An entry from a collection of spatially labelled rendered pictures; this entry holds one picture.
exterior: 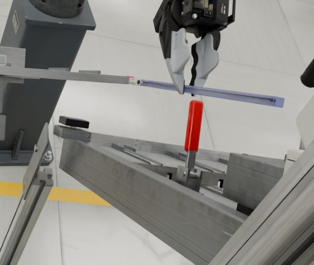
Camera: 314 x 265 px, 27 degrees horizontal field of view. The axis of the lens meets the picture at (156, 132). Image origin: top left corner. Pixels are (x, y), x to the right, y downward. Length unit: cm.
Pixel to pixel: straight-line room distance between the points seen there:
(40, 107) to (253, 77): 117
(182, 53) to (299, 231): 53
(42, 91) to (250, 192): 128
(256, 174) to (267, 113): 205
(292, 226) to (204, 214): 21
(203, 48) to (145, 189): 28
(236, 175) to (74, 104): 165
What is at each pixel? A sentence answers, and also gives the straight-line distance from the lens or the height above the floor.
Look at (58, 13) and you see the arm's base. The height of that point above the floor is 56.
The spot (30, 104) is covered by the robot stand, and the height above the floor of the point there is 23.
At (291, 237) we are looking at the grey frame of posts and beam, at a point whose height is 127.
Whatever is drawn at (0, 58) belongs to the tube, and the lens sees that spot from 73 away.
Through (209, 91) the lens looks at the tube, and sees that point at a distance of 87.
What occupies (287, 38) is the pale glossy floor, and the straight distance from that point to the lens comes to 318.
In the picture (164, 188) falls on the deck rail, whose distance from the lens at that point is 73.
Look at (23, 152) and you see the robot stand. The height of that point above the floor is 2.
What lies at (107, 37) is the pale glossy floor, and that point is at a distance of 261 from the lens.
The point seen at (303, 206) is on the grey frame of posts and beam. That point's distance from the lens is 43.
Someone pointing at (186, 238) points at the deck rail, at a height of 107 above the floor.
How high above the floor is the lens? 157
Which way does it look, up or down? 42 degrees down
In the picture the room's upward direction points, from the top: 30 degrees clockwise
